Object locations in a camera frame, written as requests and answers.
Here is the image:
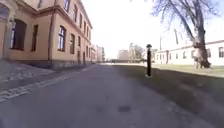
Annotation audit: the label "distant row of buildings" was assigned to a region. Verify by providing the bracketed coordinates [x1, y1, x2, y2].
[90, 44, 106, 64]

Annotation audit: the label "distant pale buildings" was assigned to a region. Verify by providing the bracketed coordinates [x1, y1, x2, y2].
[117, 42, 158, 63]

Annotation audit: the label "grey asphalt road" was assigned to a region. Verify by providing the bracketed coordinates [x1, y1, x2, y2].
[0, 63, 224, 128]

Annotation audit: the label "black bollard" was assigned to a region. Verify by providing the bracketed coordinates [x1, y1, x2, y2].
[145, 43, 153, 79]

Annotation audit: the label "manhole cover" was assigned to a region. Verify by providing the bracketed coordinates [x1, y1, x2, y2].
[117, 105, 132, 113]

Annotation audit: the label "ochre building with dark windows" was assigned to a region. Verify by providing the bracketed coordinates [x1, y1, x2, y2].
[0, 0, 94, 70]

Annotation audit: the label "long white low building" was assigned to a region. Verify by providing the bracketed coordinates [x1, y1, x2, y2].
[153, 39, 224, 67]

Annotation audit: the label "grass verge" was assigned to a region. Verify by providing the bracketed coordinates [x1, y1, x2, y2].
[113, 63, 224, 128]

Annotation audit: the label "large bare tree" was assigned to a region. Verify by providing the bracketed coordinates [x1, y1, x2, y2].
[146, 0, 221, 70]

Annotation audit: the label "grey cobblestone pavement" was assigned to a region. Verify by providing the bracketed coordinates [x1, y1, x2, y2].
[0, 59, 98, 104]

